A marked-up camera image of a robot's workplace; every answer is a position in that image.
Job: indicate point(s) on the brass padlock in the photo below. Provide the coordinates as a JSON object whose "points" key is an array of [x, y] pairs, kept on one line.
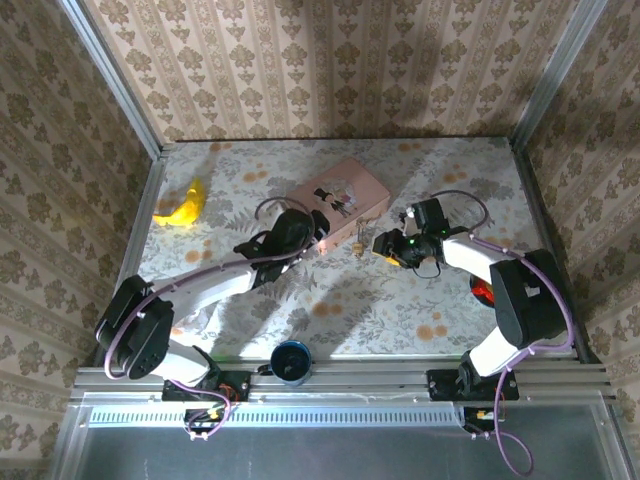
{"points": [[357, 248]]}

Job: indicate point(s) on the pink tin box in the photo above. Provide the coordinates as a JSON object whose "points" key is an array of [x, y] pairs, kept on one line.
{"points": [[360, 180]]}

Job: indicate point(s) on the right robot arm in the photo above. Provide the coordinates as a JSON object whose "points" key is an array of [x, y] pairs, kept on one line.
{"points": [[525, 300]]}

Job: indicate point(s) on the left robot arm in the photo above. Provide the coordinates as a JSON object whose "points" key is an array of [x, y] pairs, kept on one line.
{"points": [[200, 290]]}

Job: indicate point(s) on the red object in dark bowl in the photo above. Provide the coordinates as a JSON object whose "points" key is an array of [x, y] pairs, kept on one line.
{"points": [[482, 291]]}

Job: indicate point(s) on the yellow banana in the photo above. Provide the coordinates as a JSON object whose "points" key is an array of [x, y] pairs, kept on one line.
{"points": [[187, 205]]}

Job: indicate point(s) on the blue mug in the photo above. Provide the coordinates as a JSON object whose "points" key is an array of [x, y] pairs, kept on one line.
{"points": [[290, 362]]}

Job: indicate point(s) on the small connector board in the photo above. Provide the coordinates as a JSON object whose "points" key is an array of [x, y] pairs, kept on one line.
{"points": [[472, 417], [197, 417]]}

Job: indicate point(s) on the grey metal sheet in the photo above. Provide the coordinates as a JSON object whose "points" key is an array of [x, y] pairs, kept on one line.
{"points": [[325, 455]]}

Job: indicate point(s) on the aluminium side rail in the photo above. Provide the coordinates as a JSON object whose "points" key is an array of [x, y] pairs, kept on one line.
{"points": [[537, 200], [145, 210]]}

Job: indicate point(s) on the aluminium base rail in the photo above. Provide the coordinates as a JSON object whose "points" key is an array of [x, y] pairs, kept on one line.
{"points": [[350, 380]]}

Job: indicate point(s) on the aluminium corner post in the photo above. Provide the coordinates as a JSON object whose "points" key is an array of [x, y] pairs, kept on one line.
{"points": [[113, 75], [556, 75]]}

